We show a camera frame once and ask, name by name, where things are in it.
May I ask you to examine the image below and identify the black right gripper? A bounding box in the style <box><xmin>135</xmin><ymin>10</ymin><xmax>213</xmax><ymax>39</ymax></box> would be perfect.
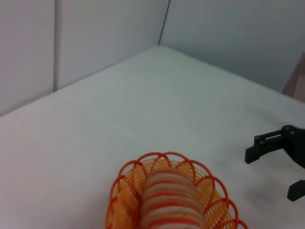
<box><xmin>245</xmin><ymin>124</ymin><xmax>305</xmax><ymax>202</ymax></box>

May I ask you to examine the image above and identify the orange white striped bread roll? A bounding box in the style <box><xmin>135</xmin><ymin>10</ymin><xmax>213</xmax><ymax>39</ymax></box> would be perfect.
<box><xmin>140</xmin><ymin>166</ymin><xmax>207</xmax><ymax>229</ymax></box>

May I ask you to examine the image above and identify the orange wire basket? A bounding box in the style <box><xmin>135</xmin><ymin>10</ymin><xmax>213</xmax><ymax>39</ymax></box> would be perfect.
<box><xmin>105</xmin><ymin>151</ymin><xmax>250</xmax><ymax>229</ymax></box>

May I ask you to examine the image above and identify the thin black wall cable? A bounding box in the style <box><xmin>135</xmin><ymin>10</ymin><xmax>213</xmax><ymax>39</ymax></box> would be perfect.
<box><xmin>158</xmin><ymin>0</ymin><xmax>171</xmax><ymax>46</ymax></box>

